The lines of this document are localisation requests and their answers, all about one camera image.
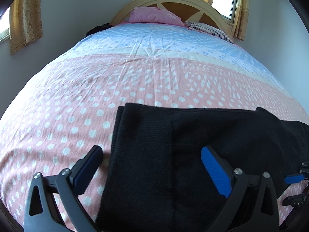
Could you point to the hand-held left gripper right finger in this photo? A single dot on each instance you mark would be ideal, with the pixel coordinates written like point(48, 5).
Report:
point(214, 168)

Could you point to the side wall window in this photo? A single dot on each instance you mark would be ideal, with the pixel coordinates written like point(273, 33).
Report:
point(4, 33)

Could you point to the arched wooden headboard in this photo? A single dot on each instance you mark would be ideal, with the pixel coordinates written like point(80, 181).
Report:
point(173, 1)

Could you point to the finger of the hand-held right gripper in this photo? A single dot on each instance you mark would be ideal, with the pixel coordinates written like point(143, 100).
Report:
point(293, 179)
point(293, 200)

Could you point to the window behind headboard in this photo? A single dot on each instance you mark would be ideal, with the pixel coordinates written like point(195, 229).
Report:
point(224, 0)

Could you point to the pink blue dotted bed sheet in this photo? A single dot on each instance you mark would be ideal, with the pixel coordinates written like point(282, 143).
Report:
point(108, 77)

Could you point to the narrow yellow curtain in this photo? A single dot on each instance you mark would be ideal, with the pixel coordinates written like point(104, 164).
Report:
point(241, 9)

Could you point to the black pants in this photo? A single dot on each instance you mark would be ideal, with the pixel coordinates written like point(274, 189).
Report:
point(169, 149)

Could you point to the long yellow side curtain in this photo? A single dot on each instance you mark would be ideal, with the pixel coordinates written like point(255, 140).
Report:
point(25, 21)

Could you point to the black bag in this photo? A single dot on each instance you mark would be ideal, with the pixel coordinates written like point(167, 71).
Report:
point(96, 29)

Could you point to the striped pillow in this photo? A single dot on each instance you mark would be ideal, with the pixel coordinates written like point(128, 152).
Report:
point(210, 30)

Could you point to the pink pillow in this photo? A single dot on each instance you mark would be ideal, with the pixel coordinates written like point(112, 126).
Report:
point(154, 15)

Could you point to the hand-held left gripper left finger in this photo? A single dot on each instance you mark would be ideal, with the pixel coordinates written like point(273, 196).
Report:
point(84, 171)

